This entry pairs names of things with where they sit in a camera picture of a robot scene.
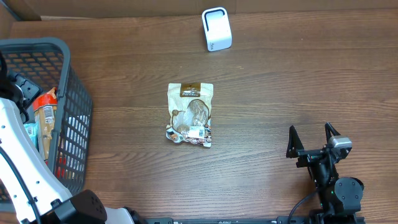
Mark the beige brown snack pouch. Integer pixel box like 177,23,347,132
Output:
165,83,214,147

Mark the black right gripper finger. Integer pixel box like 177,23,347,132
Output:
325,122,340,141
286,126,304,158

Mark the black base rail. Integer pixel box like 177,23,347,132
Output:
144,216,366,224

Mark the white barcode scanner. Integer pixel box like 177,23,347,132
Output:
201,7,233,52

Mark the teal snack packet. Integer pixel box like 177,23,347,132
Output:
24,123,38,149

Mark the orange biscuit pack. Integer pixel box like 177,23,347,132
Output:
33,87,58,164

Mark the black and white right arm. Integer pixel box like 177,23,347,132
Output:
286,123,365,223

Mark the grey plastic shopping basket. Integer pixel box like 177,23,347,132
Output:
1,37,93,195

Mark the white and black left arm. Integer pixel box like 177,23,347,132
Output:
1,58,146,224

